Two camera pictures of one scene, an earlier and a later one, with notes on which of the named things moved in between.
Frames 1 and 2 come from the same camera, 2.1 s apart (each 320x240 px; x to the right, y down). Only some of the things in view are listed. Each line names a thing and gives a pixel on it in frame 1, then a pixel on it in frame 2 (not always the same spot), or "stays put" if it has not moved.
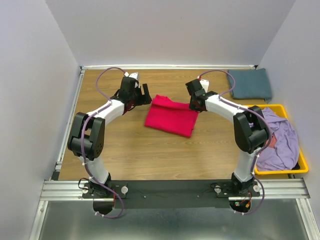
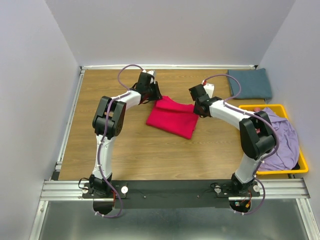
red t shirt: (170, 116) stays put
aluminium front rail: (275, 189) stays put
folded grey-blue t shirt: (250, 84) stays put
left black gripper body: (139, 99) → (152, 92)
